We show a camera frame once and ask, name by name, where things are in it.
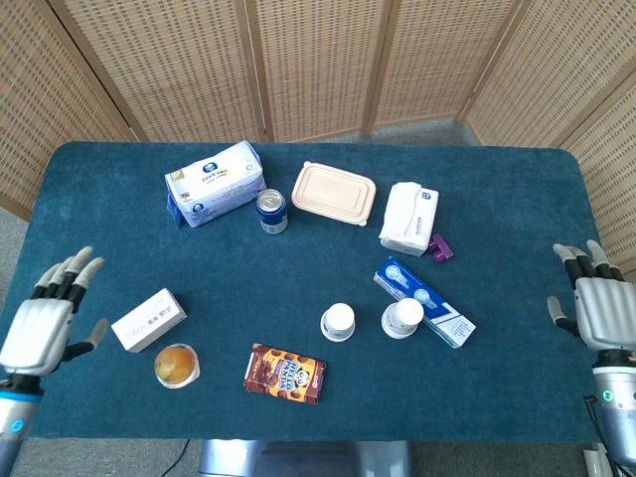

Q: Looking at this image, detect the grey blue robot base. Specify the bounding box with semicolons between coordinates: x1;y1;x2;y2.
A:
198;439;413;477

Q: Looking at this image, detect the small purple block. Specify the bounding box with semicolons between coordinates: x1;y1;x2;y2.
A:
428;233;454;263

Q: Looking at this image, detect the orange bun in wrapper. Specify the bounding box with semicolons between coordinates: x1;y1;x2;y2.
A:
153;342;202;391

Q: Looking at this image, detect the blue white toothpaste box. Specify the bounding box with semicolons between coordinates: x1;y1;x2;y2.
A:
373;255;477;350

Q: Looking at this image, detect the white power strip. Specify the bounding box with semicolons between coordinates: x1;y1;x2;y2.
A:
583;444;612;477

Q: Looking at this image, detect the blue white tissue pack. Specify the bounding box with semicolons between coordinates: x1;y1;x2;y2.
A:
164;140;265;230

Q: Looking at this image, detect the beige lidded lunch box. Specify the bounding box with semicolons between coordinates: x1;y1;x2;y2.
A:
290;160;378;228

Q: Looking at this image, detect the white paper cup green flower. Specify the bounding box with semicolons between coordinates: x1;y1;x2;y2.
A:
321;325;358;343

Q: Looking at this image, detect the black floor cable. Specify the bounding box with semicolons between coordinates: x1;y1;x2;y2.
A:
171;439;193;477

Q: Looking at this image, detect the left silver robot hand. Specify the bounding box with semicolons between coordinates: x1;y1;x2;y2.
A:
0;246;109;377

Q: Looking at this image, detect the brown Hello Panda box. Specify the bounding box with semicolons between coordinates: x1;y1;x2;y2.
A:
243;342;328;407

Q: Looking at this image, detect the stack of white paper cups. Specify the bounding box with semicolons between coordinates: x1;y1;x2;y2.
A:
381;297;425;340

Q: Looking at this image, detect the blue drink can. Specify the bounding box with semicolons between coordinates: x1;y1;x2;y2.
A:
255;188;289;235

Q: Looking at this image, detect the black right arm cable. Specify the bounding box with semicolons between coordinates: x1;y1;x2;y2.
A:
583;395;632;477

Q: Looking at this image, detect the white cardboard box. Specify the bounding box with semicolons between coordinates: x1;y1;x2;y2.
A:
110;287;188;354

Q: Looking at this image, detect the white opened tissue pack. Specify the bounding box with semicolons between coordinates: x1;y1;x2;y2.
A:
378;181;440;258

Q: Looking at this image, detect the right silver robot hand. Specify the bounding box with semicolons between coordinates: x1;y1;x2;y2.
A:
546;239;636;352

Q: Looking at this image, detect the wooden rattan folding screen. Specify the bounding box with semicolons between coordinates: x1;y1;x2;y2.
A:
0;0;636;279

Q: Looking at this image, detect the blue table cloth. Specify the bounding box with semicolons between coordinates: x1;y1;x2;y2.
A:
0;141;620;443

